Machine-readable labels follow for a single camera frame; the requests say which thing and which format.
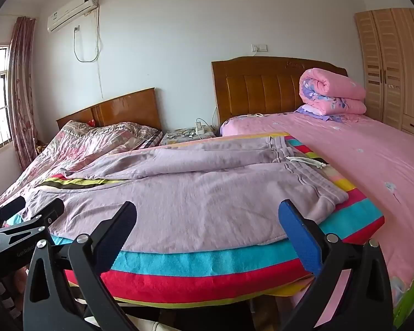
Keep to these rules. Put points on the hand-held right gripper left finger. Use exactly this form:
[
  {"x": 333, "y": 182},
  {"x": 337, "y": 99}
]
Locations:
[{"x": 119, "y": 234}]

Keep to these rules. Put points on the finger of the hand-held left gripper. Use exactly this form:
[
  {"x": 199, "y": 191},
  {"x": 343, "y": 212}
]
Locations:
[
  {"x": 13, "y": 208},
  {"x": 50, "y": 212}
]

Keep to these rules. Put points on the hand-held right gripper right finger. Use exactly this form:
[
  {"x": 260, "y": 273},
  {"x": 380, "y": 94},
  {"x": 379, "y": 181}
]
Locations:
[{"x": 298, "y": 238}]

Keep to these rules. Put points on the lilac fleece pants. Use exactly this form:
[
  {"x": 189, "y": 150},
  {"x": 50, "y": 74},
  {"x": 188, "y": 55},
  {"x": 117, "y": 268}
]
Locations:
[{"x": 193, "y": 193}]

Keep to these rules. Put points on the red plaid bed sheet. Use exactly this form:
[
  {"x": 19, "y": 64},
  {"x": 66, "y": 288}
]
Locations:
[{"x": 7, "y": 300}]

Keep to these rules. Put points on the rainbow striped blanket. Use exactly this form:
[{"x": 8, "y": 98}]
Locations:
[{"x": 193, "y": 265}]

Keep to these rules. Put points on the pink bed sheet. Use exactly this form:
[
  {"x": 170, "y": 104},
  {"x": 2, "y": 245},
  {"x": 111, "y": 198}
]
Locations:
[{"x": 372, "y": 158}]

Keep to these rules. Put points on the small nightstand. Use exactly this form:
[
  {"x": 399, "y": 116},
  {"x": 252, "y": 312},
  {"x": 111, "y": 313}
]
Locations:
[{"x": 183, "y": 139}]

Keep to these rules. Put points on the pink floral curtain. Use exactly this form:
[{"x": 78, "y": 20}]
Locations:
[{"x": 22, "y": 93}]

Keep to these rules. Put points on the black eyeglasses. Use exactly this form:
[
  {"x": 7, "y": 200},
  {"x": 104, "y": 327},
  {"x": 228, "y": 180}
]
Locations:
[{"x": 184, "y": 132}]

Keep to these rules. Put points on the plain wooden headboard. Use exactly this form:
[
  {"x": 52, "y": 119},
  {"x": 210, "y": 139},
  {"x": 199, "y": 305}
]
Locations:
[{"x": 124, "y": 108}]

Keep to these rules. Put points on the purple pillow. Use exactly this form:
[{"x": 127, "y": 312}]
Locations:
[{"x": 314, "y": 112}]

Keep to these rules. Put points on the green cloth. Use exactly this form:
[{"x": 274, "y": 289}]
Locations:
[{"x": 410, "y": 307}]

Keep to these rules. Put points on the white power strip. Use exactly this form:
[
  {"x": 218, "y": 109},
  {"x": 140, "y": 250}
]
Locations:
[{"x": 200, "y": 127}]

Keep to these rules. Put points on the rolled pink floral quilt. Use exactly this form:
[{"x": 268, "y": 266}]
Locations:
[{"x": 331, "y": 91}]

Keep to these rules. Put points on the carved wooden headboard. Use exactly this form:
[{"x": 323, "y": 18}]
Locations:
[{"x": 258, "y": 89}]

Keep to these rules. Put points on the light wooden wardrobe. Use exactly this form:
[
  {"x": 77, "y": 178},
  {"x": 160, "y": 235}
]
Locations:
[{"x": 390, "y": 69}]

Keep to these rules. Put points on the white air conditioner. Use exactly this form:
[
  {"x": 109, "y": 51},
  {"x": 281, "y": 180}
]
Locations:
[{"x": 72, "y": 12}]

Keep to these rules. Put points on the thin wall pipe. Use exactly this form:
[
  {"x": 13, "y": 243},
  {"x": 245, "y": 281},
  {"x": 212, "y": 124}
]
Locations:
[{"x": 99, "y": 69}]

